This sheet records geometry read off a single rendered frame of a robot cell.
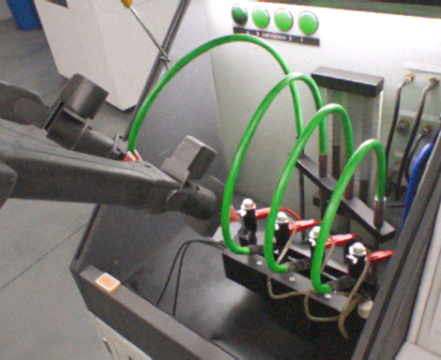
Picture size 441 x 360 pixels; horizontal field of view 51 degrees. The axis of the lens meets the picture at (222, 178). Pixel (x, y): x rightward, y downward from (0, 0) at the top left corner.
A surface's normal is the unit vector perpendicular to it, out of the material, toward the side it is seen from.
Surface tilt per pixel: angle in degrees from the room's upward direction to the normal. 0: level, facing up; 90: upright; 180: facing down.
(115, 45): 90
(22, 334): 0
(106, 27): 90
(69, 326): 0
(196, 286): 0
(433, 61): 90
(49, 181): 105
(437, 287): 76
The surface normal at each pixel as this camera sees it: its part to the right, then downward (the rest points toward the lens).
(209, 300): -0.12, -0.81
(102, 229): 0.77, 0.29
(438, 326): -0.64, 0.31
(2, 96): 0.34, 0.15
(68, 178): 0.81, 0.46
